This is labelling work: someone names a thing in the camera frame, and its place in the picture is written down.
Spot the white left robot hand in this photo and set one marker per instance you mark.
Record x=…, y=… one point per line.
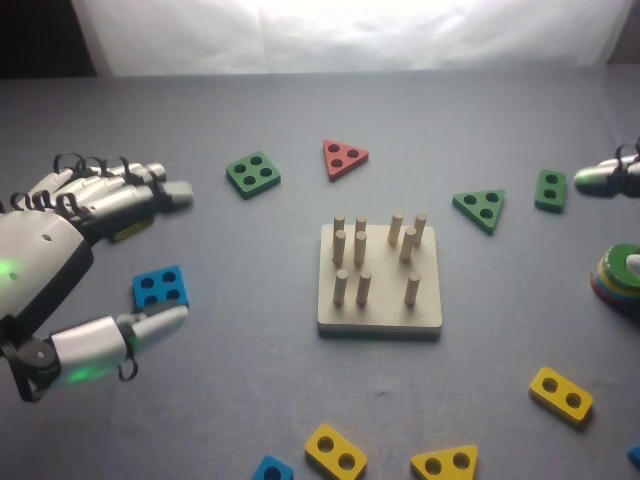
x=45, y=250

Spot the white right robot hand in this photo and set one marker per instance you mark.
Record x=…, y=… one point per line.
x=597, y=175

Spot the green rectangle two-hole block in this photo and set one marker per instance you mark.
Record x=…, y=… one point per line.
x=550, y=186

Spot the yellow square four-hole block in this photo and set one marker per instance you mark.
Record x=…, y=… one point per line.
x=131, y=231

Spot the green triangle three-hole block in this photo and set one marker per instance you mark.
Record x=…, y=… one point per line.
x=481, y=206

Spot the blue square four-hole block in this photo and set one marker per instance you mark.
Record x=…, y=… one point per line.
x=160, y=289

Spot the yellow rectangle two-hole block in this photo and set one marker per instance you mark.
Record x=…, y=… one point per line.
x=561, y=392
x=335, y=452

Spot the green square four-hole block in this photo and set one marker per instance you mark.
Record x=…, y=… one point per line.
x=253, y=171

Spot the red triangle three-hole block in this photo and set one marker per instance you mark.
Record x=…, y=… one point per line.
x=342, y=155

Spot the wooden peg board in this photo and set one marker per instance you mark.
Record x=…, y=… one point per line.
x=380, y=315

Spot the blue triangle block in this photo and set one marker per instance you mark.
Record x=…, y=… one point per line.
x=635, y=457

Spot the blue rectangle two-hole block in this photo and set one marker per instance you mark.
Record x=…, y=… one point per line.
x=262, y=475

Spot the yellow triangle block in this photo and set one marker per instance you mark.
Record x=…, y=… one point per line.
x=446, y=462

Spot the grey table cloth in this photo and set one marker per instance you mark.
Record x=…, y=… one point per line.
x=200, y=400

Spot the white backdrop sheet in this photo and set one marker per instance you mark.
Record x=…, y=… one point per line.
x=350, y=35

